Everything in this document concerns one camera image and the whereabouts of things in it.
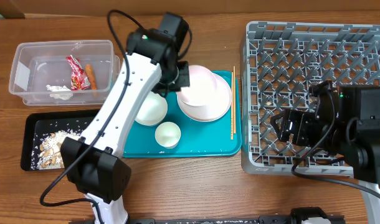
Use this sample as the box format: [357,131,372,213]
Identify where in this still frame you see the orange carrot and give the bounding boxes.
[85,64,97,90]

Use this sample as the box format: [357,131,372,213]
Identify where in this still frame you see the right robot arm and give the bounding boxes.
[270,81,380,223]

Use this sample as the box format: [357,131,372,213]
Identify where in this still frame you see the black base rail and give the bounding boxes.
[68,206,346,224]

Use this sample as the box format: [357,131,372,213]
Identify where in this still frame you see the grey dishwasher rack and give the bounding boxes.
[240,21,380,175]

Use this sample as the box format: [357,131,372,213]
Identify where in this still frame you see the clear plastic bin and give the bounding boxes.
[9,40,121,106]

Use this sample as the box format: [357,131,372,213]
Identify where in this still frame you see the black tray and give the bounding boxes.
[21,110,98,171]

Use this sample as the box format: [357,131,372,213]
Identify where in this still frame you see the white tissue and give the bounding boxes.
[46,85,74,100]

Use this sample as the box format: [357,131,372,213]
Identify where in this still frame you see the white bowl with food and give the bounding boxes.
[135,91,168,126]

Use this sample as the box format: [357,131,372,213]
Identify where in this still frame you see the red snack wrapper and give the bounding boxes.
[66,55,90,91]

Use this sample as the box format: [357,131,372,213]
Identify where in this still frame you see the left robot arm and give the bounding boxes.
[60,27,192,223]

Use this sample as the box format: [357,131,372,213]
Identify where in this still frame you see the rice and peanut shells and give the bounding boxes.
[29,118,88,170]

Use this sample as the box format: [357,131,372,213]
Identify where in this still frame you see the teal serving tray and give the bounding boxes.
[123,71,241,158]

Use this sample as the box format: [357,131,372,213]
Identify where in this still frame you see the large pink plate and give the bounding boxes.
[177,73,232,122]

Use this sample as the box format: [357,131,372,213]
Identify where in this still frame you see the wooden chopstick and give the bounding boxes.
[232,66,237,134]
[230,72,234,140]

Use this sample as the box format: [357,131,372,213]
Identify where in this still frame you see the small white cup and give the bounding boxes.
[154,122,181,149]

